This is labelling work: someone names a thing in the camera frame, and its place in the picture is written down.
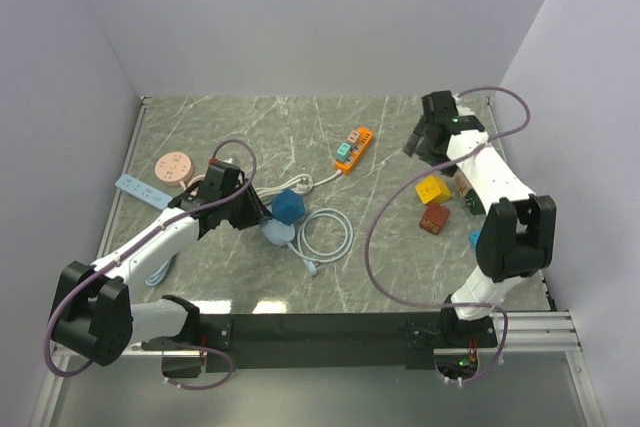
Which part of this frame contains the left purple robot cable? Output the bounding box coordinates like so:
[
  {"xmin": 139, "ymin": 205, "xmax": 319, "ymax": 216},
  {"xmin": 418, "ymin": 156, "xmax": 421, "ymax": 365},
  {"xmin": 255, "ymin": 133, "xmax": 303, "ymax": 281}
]
[{"xmin": 43, "ymin": 139, "xmax": 258, "ymax": 378}]

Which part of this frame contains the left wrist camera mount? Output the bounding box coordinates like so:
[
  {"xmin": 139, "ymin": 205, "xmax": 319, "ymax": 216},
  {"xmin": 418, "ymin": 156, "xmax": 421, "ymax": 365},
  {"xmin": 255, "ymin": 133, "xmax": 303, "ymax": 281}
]
[{"xmin": 208, "ymin": 157, "xmax": 238, "ymax": 169}]

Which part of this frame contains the pink round socket base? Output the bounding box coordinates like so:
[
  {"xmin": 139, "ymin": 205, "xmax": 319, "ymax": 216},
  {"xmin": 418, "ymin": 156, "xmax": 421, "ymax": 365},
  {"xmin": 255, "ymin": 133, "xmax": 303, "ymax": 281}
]
[{"xmin": 154, "ymin": 151, "xmax": 194, "ymax": 188}]

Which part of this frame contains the red-brown cube socket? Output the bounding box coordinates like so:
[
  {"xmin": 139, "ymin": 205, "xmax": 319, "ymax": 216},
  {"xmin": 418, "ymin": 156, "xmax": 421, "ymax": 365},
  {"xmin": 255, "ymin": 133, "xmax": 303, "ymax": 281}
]
[{"xmin": 419, "ymin": 204, "xmax": 451, "ymax": 235}]

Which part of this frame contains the peach cube socket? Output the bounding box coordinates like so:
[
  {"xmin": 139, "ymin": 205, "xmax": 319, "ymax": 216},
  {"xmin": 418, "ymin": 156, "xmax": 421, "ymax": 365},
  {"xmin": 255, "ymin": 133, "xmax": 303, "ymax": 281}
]
[{"xmin": 453, "ymin": 170, "xmax": 473, "ymax": 197}]

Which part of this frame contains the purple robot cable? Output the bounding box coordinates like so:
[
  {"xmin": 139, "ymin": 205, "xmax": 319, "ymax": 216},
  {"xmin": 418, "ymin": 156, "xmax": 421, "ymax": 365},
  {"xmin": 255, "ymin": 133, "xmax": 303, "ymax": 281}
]
[
  {"xmin": 366, "ymin": 85, "xmax": 531, "ymax": 388},
  {"xmin": 43, "ymin": 139, "xmax": 258, "ymax": 378}
]

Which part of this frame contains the blue cube socket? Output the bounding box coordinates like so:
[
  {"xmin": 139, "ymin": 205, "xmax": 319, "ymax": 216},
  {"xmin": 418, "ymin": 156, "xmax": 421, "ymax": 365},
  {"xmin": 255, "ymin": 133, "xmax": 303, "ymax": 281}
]
[{"xmin": 270, "ymin": 189, "xmax": 305, "ymax": 225}]

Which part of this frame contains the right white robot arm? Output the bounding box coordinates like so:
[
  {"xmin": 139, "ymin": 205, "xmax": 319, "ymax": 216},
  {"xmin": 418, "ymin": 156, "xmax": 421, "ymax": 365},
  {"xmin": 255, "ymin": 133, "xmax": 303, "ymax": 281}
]
[{"xmin": 404, "ymin": 91, "xmax": 557, "ymax": 346}]

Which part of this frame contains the bright blue plug adapter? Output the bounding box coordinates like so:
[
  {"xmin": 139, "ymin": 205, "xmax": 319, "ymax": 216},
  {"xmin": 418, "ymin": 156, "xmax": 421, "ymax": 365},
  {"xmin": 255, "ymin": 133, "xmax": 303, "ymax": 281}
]
[{"xmin": 469, "ymin": 231, "xmax": 481, "ymax": 252}]

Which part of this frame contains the yellow cube socket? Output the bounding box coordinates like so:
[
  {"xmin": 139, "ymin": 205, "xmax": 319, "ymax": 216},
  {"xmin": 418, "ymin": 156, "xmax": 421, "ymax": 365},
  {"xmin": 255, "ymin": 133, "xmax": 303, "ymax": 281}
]
[{"xmin": 415, "ymin": 175, "xmax": 452, "ymax": 205}]

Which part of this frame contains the orange power strip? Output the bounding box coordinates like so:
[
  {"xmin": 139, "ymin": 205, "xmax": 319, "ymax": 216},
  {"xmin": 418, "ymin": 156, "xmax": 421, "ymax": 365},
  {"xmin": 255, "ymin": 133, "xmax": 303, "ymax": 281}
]
[{"xmin": 334, "ymin": 127, "xmax": 374, "ymax": 175}]

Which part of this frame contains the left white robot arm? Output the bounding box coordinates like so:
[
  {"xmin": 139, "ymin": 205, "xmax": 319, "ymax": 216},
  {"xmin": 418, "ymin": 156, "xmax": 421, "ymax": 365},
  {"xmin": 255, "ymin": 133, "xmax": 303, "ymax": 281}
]
[{"xmin": 46, "ymin": 160, "xmax": 271, "ymax": 366}]

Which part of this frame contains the pink plug adapter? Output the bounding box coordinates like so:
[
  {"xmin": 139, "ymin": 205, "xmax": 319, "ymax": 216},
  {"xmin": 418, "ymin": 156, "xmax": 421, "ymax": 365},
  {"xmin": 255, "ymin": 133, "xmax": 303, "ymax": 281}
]
[{"xmin": 346, "ymin": 130, "xmax": 360, "ymax": 147}]

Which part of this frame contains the light blue power strip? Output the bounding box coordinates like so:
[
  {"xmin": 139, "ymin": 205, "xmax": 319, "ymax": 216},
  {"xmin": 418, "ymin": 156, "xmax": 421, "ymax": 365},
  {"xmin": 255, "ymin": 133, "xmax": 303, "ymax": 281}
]
[{"xmin": 115, "ymin": 174, "xmax": 172, "ymax": 211}]

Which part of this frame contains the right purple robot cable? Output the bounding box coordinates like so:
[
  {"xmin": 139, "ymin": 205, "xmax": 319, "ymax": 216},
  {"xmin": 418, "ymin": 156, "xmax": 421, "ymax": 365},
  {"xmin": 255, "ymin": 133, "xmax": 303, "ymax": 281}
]
[{"xmin": 366, "ymin": 85, "xmax": 531, "ymax": 388}]

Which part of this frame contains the grey-blue base cable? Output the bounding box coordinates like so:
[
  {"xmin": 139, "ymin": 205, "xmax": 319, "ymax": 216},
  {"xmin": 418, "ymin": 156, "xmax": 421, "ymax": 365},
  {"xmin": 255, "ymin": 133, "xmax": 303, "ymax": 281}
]
[{"xmin": 291, "ymin": 209, "xmax": 355, "ymax": 278}]

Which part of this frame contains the black base beam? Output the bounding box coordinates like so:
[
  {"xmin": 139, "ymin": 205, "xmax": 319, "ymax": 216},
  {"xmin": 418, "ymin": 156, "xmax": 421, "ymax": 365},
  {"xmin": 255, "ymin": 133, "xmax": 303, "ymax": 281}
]
[{"xmin": 150, "ymin": 312, "xmax": 498, "ymax": 370}]

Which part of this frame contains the teal plug adapter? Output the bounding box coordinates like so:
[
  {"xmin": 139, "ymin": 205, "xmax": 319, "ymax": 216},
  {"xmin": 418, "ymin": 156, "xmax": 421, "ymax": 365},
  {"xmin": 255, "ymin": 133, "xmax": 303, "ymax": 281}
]
[{"xmin": 336, "ymin": 142, "xmax": 351, "ymax": 162}]

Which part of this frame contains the dark green cube socket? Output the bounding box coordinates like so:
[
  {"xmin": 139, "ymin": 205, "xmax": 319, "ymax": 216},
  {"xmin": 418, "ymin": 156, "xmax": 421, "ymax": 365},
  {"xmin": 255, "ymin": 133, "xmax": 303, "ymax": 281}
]
[{"xmin": 465, "ymin": 196, "xmax": 485, "ymax": 216}]

